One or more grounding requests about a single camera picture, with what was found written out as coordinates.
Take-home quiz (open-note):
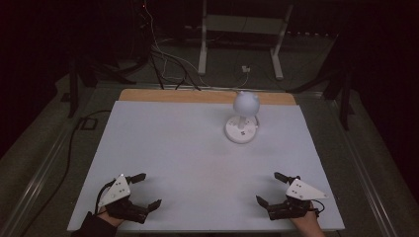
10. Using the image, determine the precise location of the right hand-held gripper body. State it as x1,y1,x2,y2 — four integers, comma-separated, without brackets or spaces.
267,178,330,221

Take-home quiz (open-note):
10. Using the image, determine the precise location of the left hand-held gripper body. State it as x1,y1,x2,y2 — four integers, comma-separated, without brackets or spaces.
96,173,149,225

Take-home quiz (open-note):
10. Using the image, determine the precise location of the white round-headed desk lamp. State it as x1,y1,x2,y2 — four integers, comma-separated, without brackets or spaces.
224,90,261,145

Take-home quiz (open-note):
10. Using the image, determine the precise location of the person's left hand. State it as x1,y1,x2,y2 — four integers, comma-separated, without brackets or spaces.
97,205,126,228

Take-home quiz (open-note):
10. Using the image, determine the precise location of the person's right hand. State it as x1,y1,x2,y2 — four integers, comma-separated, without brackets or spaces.
290,201,327,237

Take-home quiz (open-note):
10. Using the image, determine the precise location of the person's dark sleeve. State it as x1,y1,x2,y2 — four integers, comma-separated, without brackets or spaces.
70,211,119,237

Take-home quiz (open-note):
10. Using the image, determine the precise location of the white table mat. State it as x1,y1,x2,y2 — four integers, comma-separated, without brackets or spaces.
66,100,346,233

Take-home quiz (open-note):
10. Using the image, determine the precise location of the black floor plate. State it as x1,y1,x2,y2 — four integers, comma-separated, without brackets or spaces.
78,117,99,131

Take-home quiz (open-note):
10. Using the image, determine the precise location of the black tripod stand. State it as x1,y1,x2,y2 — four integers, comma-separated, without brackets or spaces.
66,55,149,119
286,63,356,131

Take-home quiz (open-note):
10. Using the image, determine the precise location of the white metal stand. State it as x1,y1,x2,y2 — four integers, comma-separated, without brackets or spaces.
197,0,294,81

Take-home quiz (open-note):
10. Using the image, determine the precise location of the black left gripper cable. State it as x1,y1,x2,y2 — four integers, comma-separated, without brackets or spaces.
94,180,117,215

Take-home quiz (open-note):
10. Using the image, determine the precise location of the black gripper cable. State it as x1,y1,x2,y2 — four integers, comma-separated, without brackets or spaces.
94,180,117,215
310,198,326,218

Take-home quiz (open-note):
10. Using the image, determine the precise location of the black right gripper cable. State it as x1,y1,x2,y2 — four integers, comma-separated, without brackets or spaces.
310,198,326,218

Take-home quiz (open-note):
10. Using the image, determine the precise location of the long black floor cable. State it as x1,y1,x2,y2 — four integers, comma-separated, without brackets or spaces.
19,109,113,237

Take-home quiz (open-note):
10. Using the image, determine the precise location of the metal floor rail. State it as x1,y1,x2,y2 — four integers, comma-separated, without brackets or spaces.
330,98,398,237
0,122,78,237

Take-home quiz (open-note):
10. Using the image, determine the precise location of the black cable bundle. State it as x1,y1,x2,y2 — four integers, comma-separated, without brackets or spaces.
149,45,203,92

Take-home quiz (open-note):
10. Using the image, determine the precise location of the white cable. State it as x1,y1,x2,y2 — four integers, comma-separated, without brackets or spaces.
143,0,252,89

